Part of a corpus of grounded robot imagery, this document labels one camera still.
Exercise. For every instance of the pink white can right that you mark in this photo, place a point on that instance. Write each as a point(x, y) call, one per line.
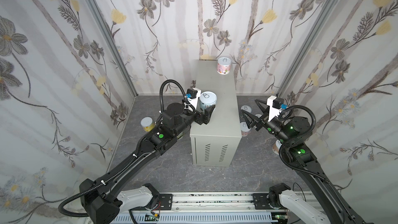
point(245, 130)

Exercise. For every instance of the pink labelled can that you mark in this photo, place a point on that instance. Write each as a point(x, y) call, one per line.
point(224, 65)

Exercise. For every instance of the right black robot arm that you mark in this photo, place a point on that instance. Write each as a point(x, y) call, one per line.
point(292, 126)

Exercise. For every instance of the teal labelled can right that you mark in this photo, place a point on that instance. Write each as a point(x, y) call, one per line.
point(245, 108)

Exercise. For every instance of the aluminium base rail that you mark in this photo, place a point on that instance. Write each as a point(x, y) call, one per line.
point(221, 201)

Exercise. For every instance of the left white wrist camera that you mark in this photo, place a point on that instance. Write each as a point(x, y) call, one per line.
point(193, 95)

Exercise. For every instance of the white slotted cable duct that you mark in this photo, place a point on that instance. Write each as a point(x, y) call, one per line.
point(205, 218)

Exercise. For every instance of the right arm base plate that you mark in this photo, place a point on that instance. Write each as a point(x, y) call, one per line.
point(261, 201)

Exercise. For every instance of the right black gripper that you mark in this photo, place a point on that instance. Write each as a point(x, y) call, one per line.
point(261, 123)

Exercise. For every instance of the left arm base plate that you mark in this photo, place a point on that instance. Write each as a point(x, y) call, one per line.
point(162, 202)

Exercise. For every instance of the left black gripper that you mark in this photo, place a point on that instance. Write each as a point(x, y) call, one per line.
point(205, 115)

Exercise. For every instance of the blue labelled can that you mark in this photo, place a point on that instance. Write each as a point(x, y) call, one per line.
point(207, 99)

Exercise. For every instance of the brown labelled can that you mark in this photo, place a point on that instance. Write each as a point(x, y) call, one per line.
point(276, 147)

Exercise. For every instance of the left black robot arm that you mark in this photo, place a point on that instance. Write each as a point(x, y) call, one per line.
point(100, 199)

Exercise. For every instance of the grey metal cabinet counter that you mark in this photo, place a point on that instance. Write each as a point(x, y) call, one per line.
point(215, 144)

